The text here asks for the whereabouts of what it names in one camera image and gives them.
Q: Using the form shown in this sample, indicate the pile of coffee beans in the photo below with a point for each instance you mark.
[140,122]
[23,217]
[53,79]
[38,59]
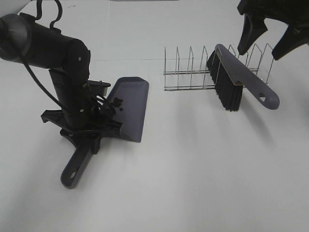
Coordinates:
[116,103]

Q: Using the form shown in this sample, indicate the grey hand brush black bristles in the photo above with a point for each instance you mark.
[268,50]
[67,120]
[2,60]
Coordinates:
[230,76]

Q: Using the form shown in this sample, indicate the grey plastic dustpan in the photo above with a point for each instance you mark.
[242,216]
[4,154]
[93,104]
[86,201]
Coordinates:
[134,92]

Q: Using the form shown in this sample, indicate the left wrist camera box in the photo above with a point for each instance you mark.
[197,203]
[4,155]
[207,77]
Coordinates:
[98,88]

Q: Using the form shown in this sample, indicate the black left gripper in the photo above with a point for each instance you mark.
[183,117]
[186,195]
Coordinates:
[84,123]

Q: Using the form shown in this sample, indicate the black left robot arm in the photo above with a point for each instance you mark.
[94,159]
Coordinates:
[23,40]

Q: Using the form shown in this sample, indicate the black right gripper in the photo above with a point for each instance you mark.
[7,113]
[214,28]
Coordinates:
[294,13]

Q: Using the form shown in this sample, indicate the chrome wire dish rack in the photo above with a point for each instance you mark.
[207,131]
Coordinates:
[192,73]

